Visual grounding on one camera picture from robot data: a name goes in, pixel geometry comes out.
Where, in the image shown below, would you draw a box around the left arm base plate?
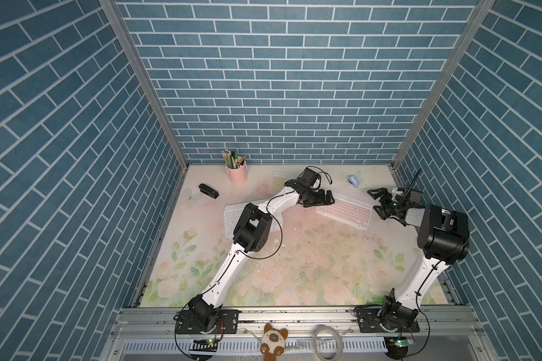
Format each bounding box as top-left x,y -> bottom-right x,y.
173,309 -> 240,335

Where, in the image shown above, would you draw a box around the pencils in cup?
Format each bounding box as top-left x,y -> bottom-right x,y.
221,149 -> 245,169

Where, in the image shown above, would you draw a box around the white keyboard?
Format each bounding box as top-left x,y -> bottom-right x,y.
223,202 -> 284,240

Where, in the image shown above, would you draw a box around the pink pencil cup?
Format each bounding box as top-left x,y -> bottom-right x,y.
226,163 -> 248,185

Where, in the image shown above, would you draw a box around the plush toy cat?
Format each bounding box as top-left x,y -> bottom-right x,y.
260,323 -> 288,361

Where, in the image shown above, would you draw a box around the aluminium front rail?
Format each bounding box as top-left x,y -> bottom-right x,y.
101,305 -> 497,360

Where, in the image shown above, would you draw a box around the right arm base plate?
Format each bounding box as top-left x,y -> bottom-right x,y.
352,306 -> 420,333

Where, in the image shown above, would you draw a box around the pink keyboard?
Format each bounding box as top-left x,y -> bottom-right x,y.
316,193 -> 373,230

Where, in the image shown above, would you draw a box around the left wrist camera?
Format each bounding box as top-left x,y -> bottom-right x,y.
297,167 -> 322,189

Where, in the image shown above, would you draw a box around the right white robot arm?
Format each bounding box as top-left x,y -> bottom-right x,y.
367,187 -> 470,332

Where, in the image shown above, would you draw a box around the yellow keyboard at back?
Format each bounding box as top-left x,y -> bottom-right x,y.
269,171 -> 297,194

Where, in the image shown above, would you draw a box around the small blue stapler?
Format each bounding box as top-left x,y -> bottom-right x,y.
348,174 -> 362,188

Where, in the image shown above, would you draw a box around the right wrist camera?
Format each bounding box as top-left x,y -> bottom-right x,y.
391,188 -> 422,203

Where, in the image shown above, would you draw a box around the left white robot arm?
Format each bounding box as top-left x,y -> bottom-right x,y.
188,180 -> 335,332

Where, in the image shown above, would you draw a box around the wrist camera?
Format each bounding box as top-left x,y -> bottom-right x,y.
391,188 -> 422,203
297,167 -> 322,189

